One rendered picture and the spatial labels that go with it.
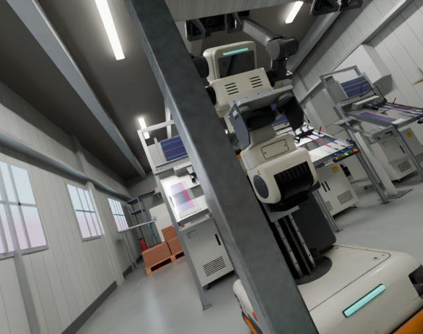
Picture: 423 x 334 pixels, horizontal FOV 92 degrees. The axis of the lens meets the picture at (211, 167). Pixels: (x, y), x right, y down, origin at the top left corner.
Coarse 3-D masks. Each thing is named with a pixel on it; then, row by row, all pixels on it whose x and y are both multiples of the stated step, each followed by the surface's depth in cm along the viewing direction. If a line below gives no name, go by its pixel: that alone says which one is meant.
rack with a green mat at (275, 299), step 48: (144, 0) 18; (192, 0) 20; (240, 0) 22; (288, 0) 25; (144, 48) 19; (192, 96) 16; (192, 144) 15; (240, 192) 15; (240, 240) 14; (288, 288) 14
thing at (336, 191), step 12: (324, 168) 258; (336, 168) 261; (324, 180) 253; (336, 180) 256; (312, 192) 246; (324, 192) 249; (336, 192) 252; (348, 192) 255; (336, 204) 248; (348, 204) 251
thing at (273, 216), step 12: (300, 168) 82; (276, 180) 79; (288, 180) 79; (300, 180) 80; (288, 192) 79; (300, 192) 84; (264, 204) 96; (276, 204) 88; (288, 204) 84; (276, 216) 95
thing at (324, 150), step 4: (336, 140) 251; (328, 144) 246; (332, 144) 245; (336, 144) 243; (344, 144) 241; (348, 144) 239; (316, 148) 243; (320, 148) 242; (324, 148) 240; (328, 148) 239; (332, 148) 238; (340, 148) 235; (312, 152) 238; (316, 152) 236; (320, 152) 235; (324, 152) 234; (328, 152) 232; (320, 156) 228
